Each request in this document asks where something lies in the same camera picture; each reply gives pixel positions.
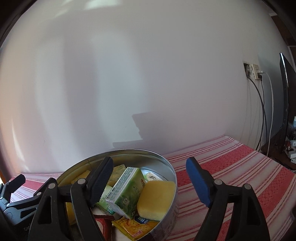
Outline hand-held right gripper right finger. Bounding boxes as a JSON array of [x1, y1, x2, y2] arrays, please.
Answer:
[[186, 158, 271, 241]]

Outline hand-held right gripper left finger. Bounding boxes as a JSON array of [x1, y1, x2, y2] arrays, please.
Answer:
[[27, 156, 114, 241]]

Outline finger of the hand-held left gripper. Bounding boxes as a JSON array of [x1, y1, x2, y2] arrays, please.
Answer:
[[0, 174, 26, 202], [7, 178, 51, 209]]

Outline yellow sponge with holes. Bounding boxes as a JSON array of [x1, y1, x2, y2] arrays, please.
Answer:
[[107, 164, 127, 187]]

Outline small yellow sponge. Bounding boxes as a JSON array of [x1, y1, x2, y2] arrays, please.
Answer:
[[70, 170, 92, 185]]

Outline green leaf-print tissue pack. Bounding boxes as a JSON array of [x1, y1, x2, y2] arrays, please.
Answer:
[[106, 167, 146, 219], [95, 185, 116, 216]]

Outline round blue metal tin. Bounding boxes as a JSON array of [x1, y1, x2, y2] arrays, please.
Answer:
[[55, 148, 178, 241]]

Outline large yellow sponge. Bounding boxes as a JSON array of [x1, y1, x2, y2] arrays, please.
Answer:
[[137, 180, 176, 222]]

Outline red snack packet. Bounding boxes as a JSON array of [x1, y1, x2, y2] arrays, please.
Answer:
[[94, 214, 115, 241]]

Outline light green tissue pack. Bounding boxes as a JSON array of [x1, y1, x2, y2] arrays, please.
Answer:
[[141, 171, 163, 183]]

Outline red striped tablecloth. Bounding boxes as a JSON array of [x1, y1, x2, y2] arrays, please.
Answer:
[[9, 136, 296, 241]]

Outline dark side cabinet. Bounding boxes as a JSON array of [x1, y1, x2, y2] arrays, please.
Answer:
[[260, 132, 296, 169]]

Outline cluster of small white boxes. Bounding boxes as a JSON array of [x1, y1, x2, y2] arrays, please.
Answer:
[[285, 117, 296, 172]]

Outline black flat monitor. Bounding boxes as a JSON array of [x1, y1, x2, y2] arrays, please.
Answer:
[[279, 52, 293, 153]]

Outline dark wooden shelf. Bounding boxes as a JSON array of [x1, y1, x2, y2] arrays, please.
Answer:
[[266, 9, 296, 47]]

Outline black cable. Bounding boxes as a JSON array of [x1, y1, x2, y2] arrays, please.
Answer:
[[247, 76, 265, 152]]

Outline white cable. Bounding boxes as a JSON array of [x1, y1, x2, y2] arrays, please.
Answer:
[[262, 71, 274, 157]]

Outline white wall socket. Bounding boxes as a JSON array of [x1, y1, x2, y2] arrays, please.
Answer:
[[243, 61, 264, 81]]

